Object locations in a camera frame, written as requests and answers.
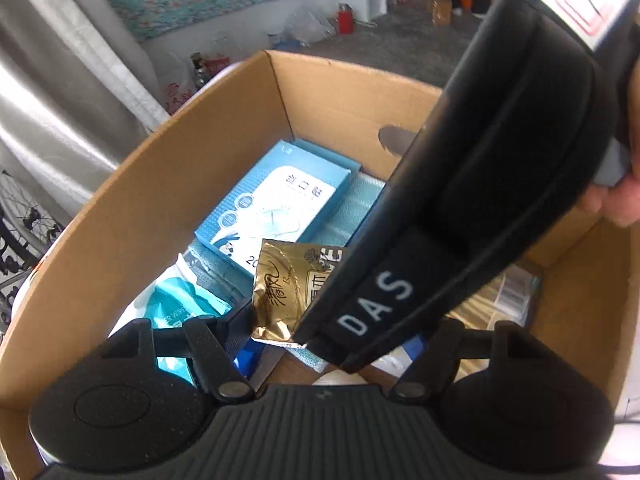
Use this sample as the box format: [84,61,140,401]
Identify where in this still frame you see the gold tissue pack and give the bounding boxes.
[250,240,346,348]

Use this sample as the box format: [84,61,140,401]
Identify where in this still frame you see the person's right hand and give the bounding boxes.
[578,174,640,228]

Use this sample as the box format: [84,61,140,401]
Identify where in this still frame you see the blue wet wipes pack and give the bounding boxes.
[106,253,237,386]

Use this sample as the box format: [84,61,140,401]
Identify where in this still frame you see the cotton swab pack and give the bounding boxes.
[448,264,541,330]

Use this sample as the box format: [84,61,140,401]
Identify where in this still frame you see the small cardboard box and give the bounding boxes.
[426,0,452,26]

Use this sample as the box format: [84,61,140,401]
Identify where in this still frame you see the brown cardboard box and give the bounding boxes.
[1,51,639,479]

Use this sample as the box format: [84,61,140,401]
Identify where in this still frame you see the blue face mask box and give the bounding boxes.
[194,139,361,276]

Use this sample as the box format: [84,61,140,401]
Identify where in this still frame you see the teal woven towel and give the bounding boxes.
[310,172,385,247]

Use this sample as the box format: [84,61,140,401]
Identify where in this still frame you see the red thermos bottle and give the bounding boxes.
[336,3,355,35]

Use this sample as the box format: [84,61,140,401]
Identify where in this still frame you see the wheelchair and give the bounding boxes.
[0,169,63,336]

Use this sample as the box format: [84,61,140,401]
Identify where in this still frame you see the clear plastic bag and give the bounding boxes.
[285,6,335,47]

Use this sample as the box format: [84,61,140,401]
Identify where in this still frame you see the white curtain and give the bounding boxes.
[1,0,169,224]

